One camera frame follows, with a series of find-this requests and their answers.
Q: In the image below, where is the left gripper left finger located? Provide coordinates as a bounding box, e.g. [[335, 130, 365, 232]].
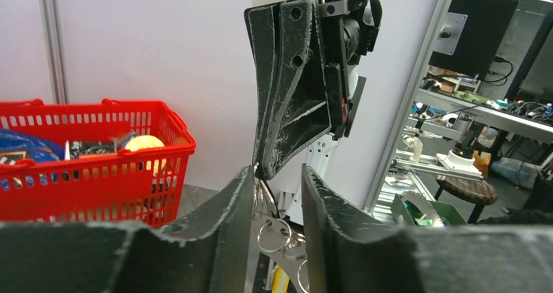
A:
[[1, 166, 254, 292]]

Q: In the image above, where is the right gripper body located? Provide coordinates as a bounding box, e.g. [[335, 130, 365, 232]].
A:
[[320, 0, 383, 141]]

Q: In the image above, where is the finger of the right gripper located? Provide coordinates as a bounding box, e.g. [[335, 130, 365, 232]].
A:
[[272, 0, 330, 176], [244, 3, 280, 166]]

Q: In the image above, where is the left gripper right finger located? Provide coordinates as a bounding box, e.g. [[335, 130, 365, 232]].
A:
[[301, 165, 552, 292]]

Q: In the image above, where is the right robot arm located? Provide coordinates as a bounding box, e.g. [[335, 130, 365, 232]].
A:
[[244, 0, 383, 224]]

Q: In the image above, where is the red plastic basket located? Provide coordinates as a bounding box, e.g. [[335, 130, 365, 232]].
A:
[[1, 99, 196, 227]]

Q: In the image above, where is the green box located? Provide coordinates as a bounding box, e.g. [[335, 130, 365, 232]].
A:
[[391, 191, 467, 228]]

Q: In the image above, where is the round yellow sponge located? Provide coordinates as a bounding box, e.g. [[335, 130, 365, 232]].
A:
[[121, 135, 167, 176]]

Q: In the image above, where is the round brown stool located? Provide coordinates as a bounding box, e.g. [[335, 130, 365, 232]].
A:
[[434, 177, 498, 224]]

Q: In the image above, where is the black snack packet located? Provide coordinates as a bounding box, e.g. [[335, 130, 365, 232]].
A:
[[64, 140, 116, 161]]

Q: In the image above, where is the blue Doritos chip bag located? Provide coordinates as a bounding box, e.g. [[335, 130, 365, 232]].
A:
[[1, 129, 65, 165]]

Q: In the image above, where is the black wall monitor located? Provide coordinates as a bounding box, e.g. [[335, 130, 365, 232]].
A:
[[428, 0, 518, 80]]

